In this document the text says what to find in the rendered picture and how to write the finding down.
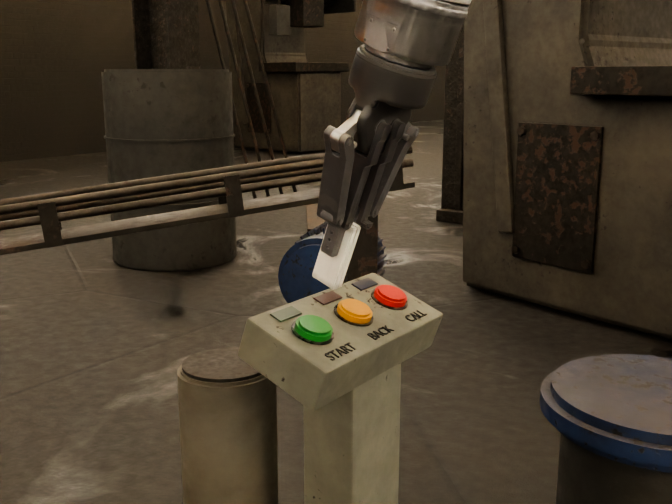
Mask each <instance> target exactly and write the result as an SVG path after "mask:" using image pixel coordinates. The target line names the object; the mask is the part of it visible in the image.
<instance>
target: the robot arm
mask: <svg viewBox="0 0 672 504"><path fill-rule="evenodd" d="M471 1H472V0H363V3H362V6H361V9H360V13H359V16H358V20H357V23H356V27H355V30H354V34H355V36H356V38H357V39H358V40H360V41H361V42H363V43H364V44H363V45H361V46H360V47H358V48H357V51H356V54H355V58H354V61H353V65H352V68H351V71H350V75H349V79H348V81H349V84H350V86H351V87H352V88H353V89H354V92H355V98H354V100H353V102H352V104H351V106H350V107H349V109H348V111H347V114H346V121H345V122H344V123H343V124H342V125H341V126H339V127H338V128H335V127H333V126H331V125H330V126H328V127H327V128H326V129H325V131H324V142H325V148H326V150H325V157H324V164H323V171H322V178H321V186H320V193H319V200H318V207H317V216H318V217H320V218H322V219H324V220H325V221H327V222H328V225H327V228H326V231H325V235H324V238H323V241H322V244H321V248H320V251H319V254H318V257H317V260H316V264H315V267H314V270H313V273H312V277H314V278H315V279H317V280H319V281H320V282H322V283H323V284H325V285H326V286H328V287H329V288H331V289H333V290H334V289H337V288H339V287H342V284H343V281H344V278H345V275H346V272H347V269H348V266H349V263H350V260H351V257H352V254H353V251H354V248H355V245H356V242H357V239H358V236H359V233H360V230H361V227H360V226H362V227H364V228H366V229H370V228H371V227H372V225H373V223H372V222H371V221H369V220H368V217H369V216H372V217H376V216H377V215H378V213H379V211H380V209H381V207H382V204H383V202H384V200H385V198H386V196H387V194H388V192H389V189H390V187H391V185H392V183H393V181H394V179H395V177H396V175H397V172H398V170H399V168H400V166H401V164H402V162H403V160H404V157H405V155H406V153H407V151H408V149H409V148H410V146H411V145H412V143H413V142H414V140H415V139H416V138H417V136H418V134H419V128H417V127H415V126H413V125H411V124H410V122H409V120H410V118H411V110H412V109H421V108H423V107H424V106H425V105H426V104H427V102H428V99H429V96H430V93H431V90H432V87H433V84H434V82H435V79H436V76H437V72H436V69H435V67H434V66H444V65H446V64H448V63H449V62H450V59H451V57H452V54H453V51H454V48H455V45H456V42H457V39H458V36H459V34H460V31H461V28H462V25H463V22H464V19H466V17H467V14H468V8H469V5H470V3H471Z"/></svg>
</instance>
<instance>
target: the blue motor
mask: <svg viewBox="0 0 672 504"><path fill-rule="evenodd" d="M327 225H328V222H327V221H325V222H323V223H322V224H320V225H319V226H317V227H315V228H314V229H312V230H310V231H309V232H307V233H306V234H304V235H303V236H301V237H300V238H301V239H299V240H298V241H296V242H295V245H293V246H292V247H291V248H290V249H289V250H288V251H287V252H286V253H285V255H284V256H283V258H282V260H281V263H280V266H279V272H278V280H279V286H280V290H281V293H282V295H283V297H284V299H285V300H286V302H287V303H291V302H294V301H296V300H299V299H302V298H305V297H307V296H310V295H313V294H316V293H318V292H321V291H324V290H327V289H329V287H328V286H326V285H325V284H323V283H322V282H320V281H319V280H317V279H315V278H314V277H312V273H313V270H314V267H315V264H316V260H317V257H318V254H319V251H320V248H321V244H322V241H323V238H324V235H325V231H326V228H327ZM381 241H383V238H382V239H380V238H379V236H378V257H377V274H378V275H379V276H381V275H382V274H383V273H384V271H385V270H386V269H383V267H384V266H385V265H386V264H387V262H386V261H384V258H385V257H386V256H387V254H384V249H385V248H386V246H383V244H382V242H381ZM381 277H382V276H381Z"/></svg>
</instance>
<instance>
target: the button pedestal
mask: <svg viewBox="0 0 672 504"><path fill-rule="evenodd" d="M365 278H370V279H372V280H373V281H375V282H377V283H378V285H375V286H373V287H370V288H367V289H365V290H362V291H361V290H359V289H358V288H356V287H354V286H353V285H351V284H352V283H354V282H357V281H360V280H362V279H365ZM380 285H391V286H394V287H397V288H399V287H398V286H396V285H394V284H393V283H391V282H389V281H388V280H386V279H384V278H383V277H381V276H379V275H378V274H376V273H370V274H368V275H365V276H362V277H359V278H357V279H354V280H351V281H348V282H346V283H343V284H342V287H339V288H337V289H334V290H333V289H331V288H329V289H327V290H324V291H321V292H318V293H316V294H313V295H310V296H307V297H305V298H302V299H299V300H296V301H294V302H291V303H288V304H285V305H283V306H280V307H277V308H274V309H272V310H269V311H266V312H263V313H261V314H258V315H255V316H252V317H250V318H248V320H247V322H246V325H245V329H244V333H243V336H242V340H241V344H240V347H239V351H238V357H239V358H241V359H242V360H243V361H245V362H246V363H247V364H249V365H250V366H251V367H253V368H254V369H255V370H257V371H258V372H259V373H261V374H262V375H264V376H265V377H266V378H268V379H269V380H270V381H272V382H273V383H274V384H276V385H277V386H278V387H280V388H281V389H282V390H284V391H285V392H287V393H288V394H289V395H291V396H292V397H293V398H295V399H296V400H297V401H299V402H300V403H301V404H303V405H304V502H305V504H398V488H399V436H400V385H401V363H402V362H403V361H405V360H407V359H409V358H411V357H412V356H414V355H416V354H418V353H420V352H421V351H423V350H425V349H427V348H429V347H430V346H431V344H432V342H433V339H434V337H435V334H436V332H437V329H438V327H439V324H440V322H441V319H442V316H443V314H442V313H441V312H439V311H438V310H436V309H434V308H433V307H431V306H429V305H428V304H426V303H424V302H423V301H421V300H419V299H418V298H416V297H414V296H413V295H411V294H409V293H408V292H406V291H404V290H403V289H401V288H399V289H400V290H402V291H403V292H404V293H405V295H406V296H407V301H406V304H405V306H403V307H391V306H387V305H385V304H383V303H381V302H380V301H378V300H377V299H376V298H375V297H374V291H375V288H376V287H377V286H380ZM330 291H334V292H335V293H337V294H338V295H340V296H342V299H339V300H337V301H334V302H331V303H329V304H326V305H322V304H321V303H319V302H317V301H316V300H314V299H313V298H314V297H316V296H319V295H322V294H325V293H327V292H330ZM344 299H356V300H359V301H361V302H363V303H365V304H367V305H368V306H369V307H370V309H371V311H372V313H373V314H372V318H371V320H370V321H369V322H368V323H363V324H361V323H354V322H351V321H348V320H346V319H344V318H343V317H341V316H340V315H339V314H338V312H337V306H338V303H339V302H340V301H342V300H344ZM289 306H293V307H294V308H296V309H297V310H299V311H300V312H302V314H301V315H298V316H295V317H293V318H290V319H288V320H285V321H283V322H279V321H278V320H276V319H275V318H274V317H272V316H271V315H270V313H273V312H276V311H279V310H281V309H284V308H287V307H289ZM304 315H315V316H318V317H321V318H323V319H325V320H326V321H327V322H328V323H329V324H330V325H331V327H332V329H333V333H332V336H331V338H330V339H329V340H328V341H325V342H315V341H311V340H308V339H305V338H303V337H302V336H300V335H299V334H298V333H297V332H296V330H295V323H296V320H297V318H299V317H301V316H304Z"/></svg>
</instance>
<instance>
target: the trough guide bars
mask: <svg viewBox="0 0 672 504"><path fill-rule="evenodd" d="M324 157H325V152H323V153H316V154H309V155H302V156H295V157H288V158H281V159H275V160H268V161H261V162H254V163H247V164H240V165H233V166H226V167H219V168H212V169H206V170H199V171H192V172H185V173H178V174H171V175H164V176H157V177H150V178H143V179H136V180H130V181H123V182H116V183H109V184H102V185H95V186H88V187H81V188H74V189H67V190H60V191H54V192H47V193H40V194H33V195H26V196H19V197H12V198H5V199H0V231H2V230H8V229H15V228H21V227H28V226H34V225H41V226H42V231H43V236H44V241H45V246H46V248H50V247H56V246H62V245H63V241H62V235H61V230H62V226H61V221H66V220H73V219H79V218H86V217H92V216H98V215H105V214H111V213H118V212H124V211H130V210H137V209H143V208H150V207H156V206H163V205H169V204H175V203H182V202H188V201H195V200H201V199H207V198H214V197H218V203H219V205H220V204H226V203H227V208H228V212H229V218H232V217H238V216H244V215H245V214H244V206H243V199H242V193H246V192H252V191H259V190H265V189H272V188H278V187H285V186H291V185H297V184H304V183H310V182H317V181H321V178H322V171H323V164H324ZM406 167H413V160H412V159H406V160H403V162H402V164H401V166H400V168H399V170H398V172H397V175H396V177H395V179H394V181H393V183H392V185H391V187H390V191H396V190H402V189H404V182H403V169H402V168H406Z"/></svg>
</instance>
